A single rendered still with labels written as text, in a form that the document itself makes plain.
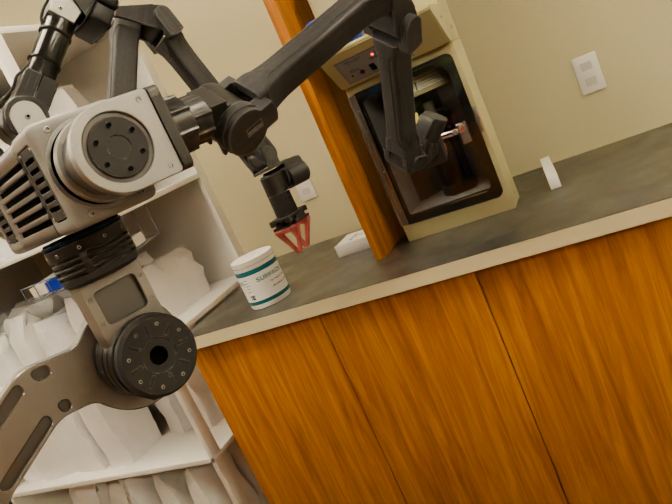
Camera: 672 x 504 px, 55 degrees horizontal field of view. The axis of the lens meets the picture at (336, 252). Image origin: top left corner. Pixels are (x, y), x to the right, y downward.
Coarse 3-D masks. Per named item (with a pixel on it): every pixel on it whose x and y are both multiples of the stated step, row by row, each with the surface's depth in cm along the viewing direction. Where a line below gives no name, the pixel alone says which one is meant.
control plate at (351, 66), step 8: (352, 56) 166; (360, 56) 166; (368, 56) 166; (376, 56) 167; (336, 64) 168; (344, 64) 169; (352, 64) 169; (360, 64) 169; (368, 64) 169; (376, 64) 169; (344, 72) 171; (352, 72) 171; (368, 72) 172; (376, 72) 172; (352, 80) 174
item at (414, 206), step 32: (448, 64) 164; (416, 96) 171; (448, 96) 167; (384, 128) 178; (448, 128) 171; (384, 160) 182; (448, 160) 174; (480, 160) 170; (416, 192) 181; (448, 192) 177; (480, 192) 174
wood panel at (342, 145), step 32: (288, 0) 176; (288, 32) 171; (320, 96) 177; (320, 128) 177; (352, 128) 190; (352, 160) 183; (352, 192) 180; (384, 192) 198; (384, 224) 190; (384, 256) 184
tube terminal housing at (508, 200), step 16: (320, 0) 173; (336, 0) 172; (416, 0) 165; (432, 0) 164; (448, 16) 170; (448, 48) 166; (416, 64) 171; (464, 64) 170; (368, 80) 177; (464, 80) 168; (480, 96) 177; (480, 112) 171; (496, 144) 177; (496, 160) 172; (512, 192) 177; (464, 208) 180; (480, 208) 179; (496, 208) 177; (512, 208) 176; (416, 224) 187; (432, 224) 185; (448, 224) 183
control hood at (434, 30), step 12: (420, 12) 155; (432, 12) 155; (432, 24) 158; (444, 24) 163; (432, 36) 162; (444, 36) 162; (348, 48) 164; (360, 48) 164; (420, 48) 165; (432, 48) 165; (336, 60) 167; (336, 72) 171; (336, 84) 176; (348, 84) 175
